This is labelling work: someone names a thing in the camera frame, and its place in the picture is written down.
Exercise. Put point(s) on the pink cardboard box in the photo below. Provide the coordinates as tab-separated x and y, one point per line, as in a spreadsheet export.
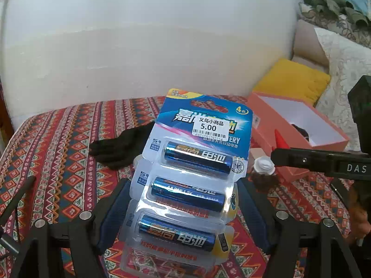
266	120

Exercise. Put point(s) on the blue battery blister pack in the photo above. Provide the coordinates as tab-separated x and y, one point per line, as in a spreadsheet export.
185	191

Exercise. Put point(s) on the beige cushion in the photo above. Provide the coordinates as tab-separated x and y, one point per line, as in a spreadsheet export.
307	43

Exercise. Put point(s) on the wooden bed frame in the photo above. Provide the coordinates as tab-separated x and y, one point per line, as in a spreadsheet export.
3	113

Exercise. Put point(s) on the white lace cloth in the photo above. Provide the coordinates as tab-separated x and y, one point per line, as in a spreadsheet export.
342	72

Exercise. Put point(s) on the camouflage cloth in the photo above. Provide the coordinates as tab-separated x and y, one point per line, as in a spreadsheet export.
327	1

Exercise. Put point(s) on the colourful patterned blanket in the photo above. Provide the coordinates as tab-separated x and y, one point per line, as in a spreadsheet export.
58	150

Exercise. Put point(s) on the black glove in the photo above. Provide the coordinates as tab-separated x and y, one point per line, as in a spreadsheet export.
121	147

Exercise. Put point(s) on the small white bottle cap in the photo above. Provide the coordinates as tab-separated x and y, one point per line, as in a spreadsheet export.
263	165

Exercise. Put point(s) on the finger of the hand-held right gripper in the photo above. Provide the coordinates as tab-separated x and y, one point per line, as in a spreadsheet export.
301	159

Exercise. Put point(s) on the person's right hand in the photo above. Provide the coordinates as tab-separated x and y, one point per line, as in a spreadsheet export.
362	217

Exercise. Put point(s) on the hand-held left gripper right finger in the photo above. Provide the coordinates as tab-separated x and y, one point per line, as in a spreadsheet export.
249	205

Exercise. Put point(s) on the yellow pillow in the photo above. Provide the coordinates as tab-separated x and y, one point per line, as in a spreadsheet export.
292	78

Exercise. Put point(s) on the dark item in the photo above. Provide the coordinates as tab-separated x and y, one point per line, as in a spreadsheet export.
300	131

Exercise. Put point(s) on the red cone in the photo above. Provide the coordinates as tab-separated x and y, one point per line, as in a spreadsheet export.
280	140

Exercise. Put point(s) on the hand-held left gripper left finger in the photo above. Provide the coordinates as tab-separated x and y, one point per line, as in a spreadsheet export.
116	208

